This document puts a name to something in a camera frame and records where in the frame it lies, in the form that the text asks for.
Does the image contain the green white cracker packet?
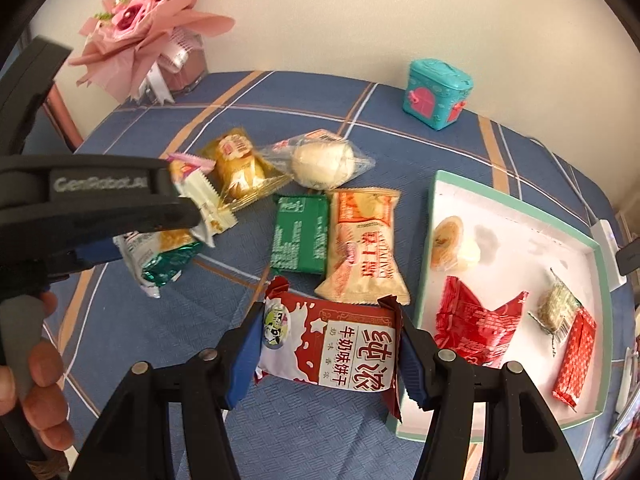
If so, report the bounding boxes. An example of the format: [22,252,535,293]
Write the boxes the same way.
[114,227,203,301]

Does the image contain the large red patterned packet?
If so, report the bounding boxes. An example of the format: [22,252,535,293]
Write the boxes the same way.
[434,276,530,368]

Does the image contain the green snack packet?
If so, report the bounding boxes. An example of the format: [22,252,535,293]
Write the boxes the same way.
[270,194,331,276]

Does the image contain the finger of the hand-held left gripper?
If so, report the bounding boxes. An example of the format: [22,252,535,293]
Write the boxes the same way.
[67,239,126,275]
[155,157,202,233]

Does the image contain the yellow cake packet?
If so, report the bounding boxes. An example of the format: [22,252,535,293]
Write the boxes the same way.
[200,127,291,211]

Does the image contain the beige orange bread packet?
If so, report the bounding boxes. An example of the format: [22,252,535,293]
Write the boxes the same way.
[314,187,412,307]

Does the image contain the clear glass vase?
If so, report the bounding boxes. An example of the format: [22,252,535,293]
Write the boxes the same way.
[140,27,208,98]

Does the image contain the white power strip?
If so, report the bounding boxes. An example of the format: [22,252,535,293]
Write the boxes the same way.
[590,217,628,291]

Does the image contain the small red snack bar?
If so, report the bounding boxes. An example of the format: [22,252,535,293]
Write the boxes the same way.
[551,305,598,411]

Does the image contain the black plug charger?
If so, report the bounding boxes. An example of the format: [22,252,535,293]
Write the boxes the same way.
[615,245,640,278]

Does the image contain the teal toy chest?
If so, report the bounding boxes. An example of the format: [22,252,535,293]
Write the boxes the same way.
[402,58,473,132]

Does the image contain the pink paper flower bouquet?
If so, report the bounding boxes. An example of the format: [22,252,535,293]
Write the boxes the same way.
[67,0,236,106]

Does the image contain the person's left hand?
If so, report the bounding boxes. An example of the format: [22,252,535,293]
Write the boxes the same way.
[0,291,74,453]

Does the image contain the white zigzag-edged snack packet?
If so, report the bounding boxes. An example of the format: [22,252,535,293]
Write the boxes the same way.
[177,170,238,248]

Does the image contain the small round pastry packet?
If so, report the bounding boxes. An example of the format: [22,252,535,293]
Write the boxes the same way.
[430,215,482,272]

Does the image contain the clear cookie packet green edges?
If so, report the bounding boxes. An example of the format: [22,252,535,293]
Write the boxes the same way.
[529,267,583,358]

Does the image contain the white bun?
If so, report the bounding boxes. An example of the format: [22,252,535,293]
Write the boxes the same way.
[257,129,377,192]

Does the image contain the red white biscuit packet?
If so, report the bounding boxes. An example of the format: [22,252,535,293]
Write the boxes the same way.
[254,276,403,423]

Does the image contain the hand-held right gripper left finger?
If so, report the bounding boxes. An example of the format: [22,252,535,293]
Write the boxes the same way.
[67,302,266,480]

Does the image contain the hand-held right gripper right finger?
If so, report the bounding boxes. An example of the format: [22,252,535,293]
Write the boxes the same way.
[377,297,573,480]

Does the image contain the dark chair with pink frame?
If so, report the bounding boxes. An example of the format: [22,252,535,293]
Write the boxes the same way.
[42,85,86,151]

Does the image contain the blue plaid tablecloth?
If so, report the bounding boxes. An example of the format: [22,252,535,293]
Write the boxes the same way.
[42,70,626,480]

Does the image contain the white power strip cable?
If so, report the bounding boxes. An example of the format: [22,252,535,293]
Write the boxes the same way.
[530,136,601,223]

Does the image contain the teal-rimmed white cardboard tray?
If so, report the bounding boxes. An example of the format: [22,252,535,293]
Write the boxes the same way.
[395,170,613,443]

